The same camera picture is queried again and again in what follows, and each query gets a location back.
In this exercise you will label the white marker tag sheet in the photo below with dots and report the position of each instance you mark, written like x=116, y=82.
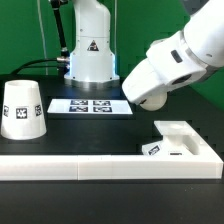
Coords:
x=84, y=106

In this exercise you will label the white lamp bulb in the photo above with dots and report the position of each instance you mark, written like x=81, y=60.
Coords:
x=154, y=103

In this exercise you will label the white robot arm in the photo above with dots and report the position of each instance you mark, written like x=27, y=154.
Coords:
x=93, y=63

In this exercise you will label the white lamp shade cone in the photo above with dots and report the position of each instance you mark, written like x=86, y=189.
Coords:
x=22, y=113

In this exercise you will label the white L-shaped fence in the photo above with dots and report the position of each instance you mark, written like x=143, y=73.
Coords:
x=206, y=165

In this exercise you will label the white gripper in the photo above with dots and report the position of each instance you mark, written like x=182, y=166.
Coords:
x=168, y=65

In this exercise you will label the white lamp base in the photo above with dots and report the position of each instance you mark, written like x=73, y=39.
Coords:
x=178, y=139

